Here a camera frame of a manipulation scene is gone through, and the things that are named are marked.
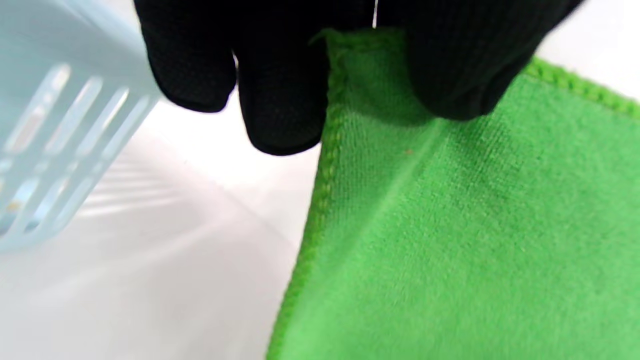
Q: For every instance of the person's left hand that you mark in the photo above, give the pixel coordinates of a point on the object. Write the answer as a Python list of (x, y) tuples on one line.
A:
[(450, 50)]

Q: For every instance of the light blue plastic basket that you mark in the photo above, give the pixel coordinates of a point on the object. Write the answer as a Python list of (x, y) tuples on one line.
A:
[(65, 125)]

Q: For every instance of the green towel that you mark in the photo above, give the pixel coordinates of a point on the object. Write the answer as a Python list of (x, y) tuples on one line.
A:
[(450, 240)]

